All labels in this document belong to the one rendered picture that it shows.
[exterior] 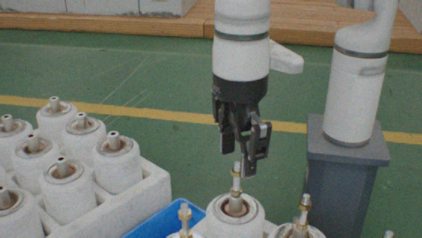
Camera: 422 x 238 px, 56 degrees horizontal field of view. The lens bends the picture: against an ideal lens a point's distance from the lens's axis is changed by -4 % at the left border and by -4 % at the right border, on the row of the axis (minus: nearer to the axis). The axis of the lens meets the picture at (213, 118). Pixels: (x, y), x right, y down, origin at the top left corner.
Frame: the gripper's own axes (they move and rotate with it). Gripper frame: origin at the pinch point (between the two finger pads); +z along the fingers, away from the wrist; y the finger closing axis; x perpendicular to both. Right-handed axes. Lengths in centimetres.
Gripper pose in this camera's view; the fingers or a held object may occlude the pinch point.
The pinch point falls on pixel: (237, 157)
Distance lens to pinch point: 62.5
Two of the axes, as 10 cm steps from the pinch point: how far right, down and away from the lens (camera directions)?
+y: 4.1, 4.5, -7.9
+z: 0.0, 8.7, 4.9
